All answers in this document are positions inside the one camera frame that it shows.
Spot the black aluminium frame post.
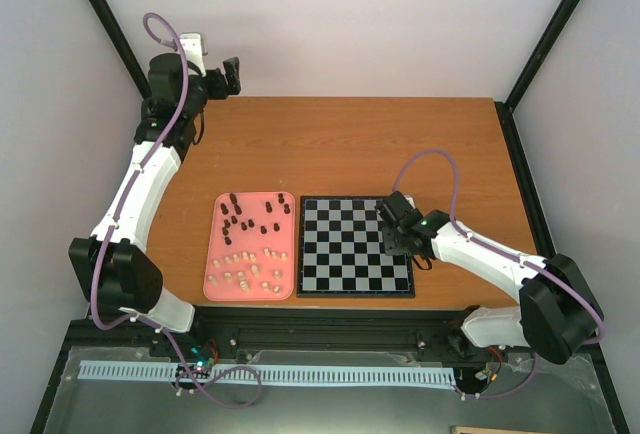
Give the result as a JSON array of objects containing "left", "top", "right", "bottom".
[
  {"left": 87, "top": 0, "right": 151, "bottom": 98},
  {"left": 504, "top": 0, "right": 581, "bottom": 114}
]

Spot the pink plastic tray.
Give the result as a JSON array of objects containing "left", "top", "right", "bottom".
[{"left": 203, "top": 191, "right": 296, "bottom": 303}]

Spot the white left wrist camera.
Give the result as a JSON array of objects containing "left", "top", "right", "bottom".
[{"left": 179, "top": 32, "right": 207, "bottom": 77}]

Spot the black aluminium frame post right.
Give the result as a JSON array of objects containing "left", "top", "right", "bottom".
[{"left": 504, "top": 0, "right": 581, "bottom": 114}]

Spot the group light wooden chess piece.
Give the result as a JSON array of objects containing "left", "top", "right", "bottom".
[{"left": 239, "top": 280, "right": 250, "bottom": 295}]

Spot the light blue slotted cable duct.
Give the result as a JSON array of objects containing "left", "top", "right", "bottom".
[{"left": 77, "top": 360, "right": 456, "bottom": 390}]

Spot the black white chessboard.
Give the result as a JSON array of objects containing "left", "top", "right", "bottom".
[{"left": 297, "top": 196, "right": 415, "bottom": 298}]

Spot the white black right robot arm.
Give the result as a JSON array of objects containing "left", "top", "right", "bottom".
[{"left": 376, "top": 191, "right": 604, "bottom": 365}]

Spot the black side frame rail right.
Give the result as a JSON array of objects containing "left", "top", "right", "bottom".
[{"left": 494, "top": 102, "right": 556, "bottom": 268}]

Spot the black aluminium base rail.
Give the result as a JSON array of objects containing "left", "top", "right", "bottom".
[{"left": 64, "top": 306, "right": 596, "bottom": 368}]

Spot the black aluminium frame post left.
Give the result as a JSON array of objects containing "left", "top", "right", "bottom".
[{"left": 87, "top": 0, "right": 151, "bottom": 98}]

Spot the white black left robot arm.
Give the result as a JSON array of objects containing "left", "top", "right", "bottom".
[{"left": 69, "top": 53, "right": 241, "bottom": 357}]

